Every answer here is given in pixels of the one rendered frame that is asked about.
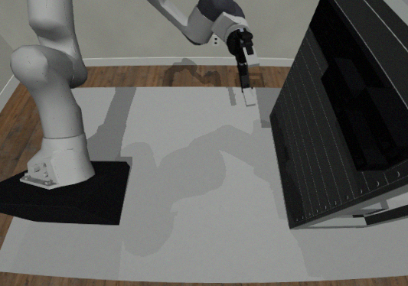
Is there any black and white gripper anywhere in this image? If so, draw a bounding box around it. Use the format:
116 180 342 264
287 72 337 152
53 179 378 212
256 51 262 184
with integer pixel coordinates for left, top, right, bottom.
227 28 259 107

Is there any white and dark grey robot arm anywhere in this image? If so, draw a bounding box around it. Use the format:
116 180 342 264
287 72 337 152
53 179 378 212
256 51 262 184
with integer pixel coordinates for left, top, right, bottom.
10 0 251 190

